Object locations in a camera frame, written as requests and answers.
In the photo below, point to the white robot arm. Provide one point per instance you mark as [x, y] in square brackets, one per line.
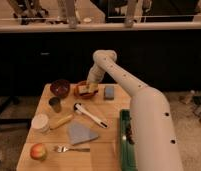
[156, 146]

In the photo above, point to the silver fork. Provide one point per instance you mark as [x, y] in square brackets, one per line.
[63, 149]

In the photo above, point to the green plastic tray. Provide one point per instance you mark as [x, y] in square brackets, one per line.
[127, 157]

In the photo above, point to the blue folded cloth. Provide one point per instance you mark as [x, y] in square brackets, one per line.
[78, 133]

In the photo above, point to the wooden black felt eraser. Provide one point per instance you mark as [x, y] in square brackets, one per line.
[83, 89]

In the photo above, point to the dark maroon bowl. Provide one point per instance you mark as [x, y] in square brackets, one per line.
[60, 88]

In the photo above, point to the orange red bowl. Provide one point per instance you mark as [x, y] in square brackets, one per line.
[85, 96]

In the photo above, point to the blue sponge block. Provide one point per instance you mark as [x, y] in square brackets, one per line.
[109, 92]

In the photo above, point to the small metal cup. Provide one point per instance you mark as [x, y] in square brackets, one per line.
[55, 104]

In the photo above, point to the red yellow apple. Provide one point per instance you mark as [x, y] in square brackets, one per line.
[38, 152]

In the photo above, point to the bunch of dark grapes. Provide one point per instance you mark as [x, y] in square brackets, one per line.
[128, 133]

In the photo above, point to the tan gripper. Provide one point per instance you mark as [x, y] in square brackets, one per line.
[93, 87]

